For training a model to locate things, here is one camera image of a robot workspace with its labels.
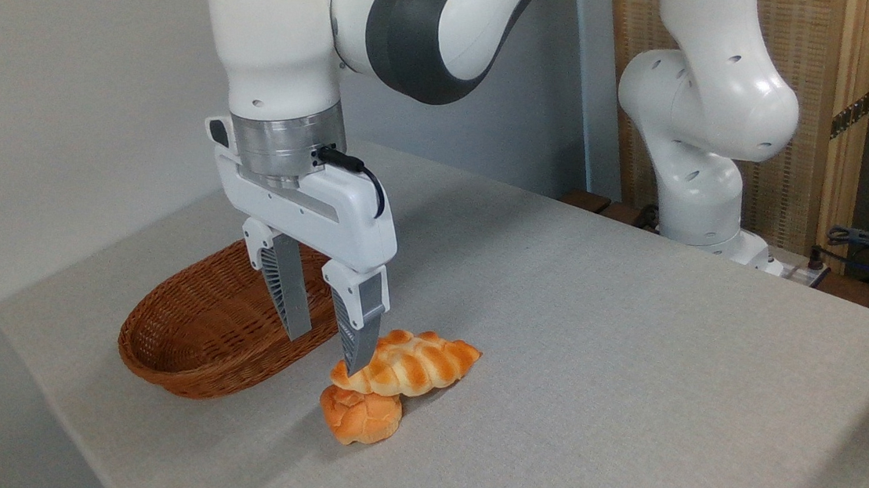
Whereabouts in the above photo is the brown wicker oval basket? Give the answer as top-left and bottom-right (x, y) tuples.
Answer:
(110, 230), (355, 407)

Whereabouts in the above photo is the long braided bread loaf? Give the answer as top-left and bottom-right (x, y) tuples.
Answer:
(325, 322), (487, 406)

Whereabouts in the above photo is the round orange bread roll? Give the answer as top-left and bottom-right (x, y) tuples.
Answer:
(317, 378), (407, 450)

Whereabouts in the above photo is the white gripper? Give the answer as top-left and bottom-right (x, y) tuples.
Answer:
(205, 102), (410, 388)

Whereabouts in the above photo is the metal screen hinge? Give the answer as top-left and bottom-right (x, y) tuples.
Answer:
(826, 89), (869, 140)

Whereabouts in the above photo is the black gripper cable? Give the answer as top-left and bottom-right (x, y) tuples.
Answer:
(313, 141), (388, 225)

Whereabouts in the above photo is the wooden woven folding screen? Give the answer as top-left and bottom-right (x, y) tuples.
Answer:
(606, 0), (869, 279)

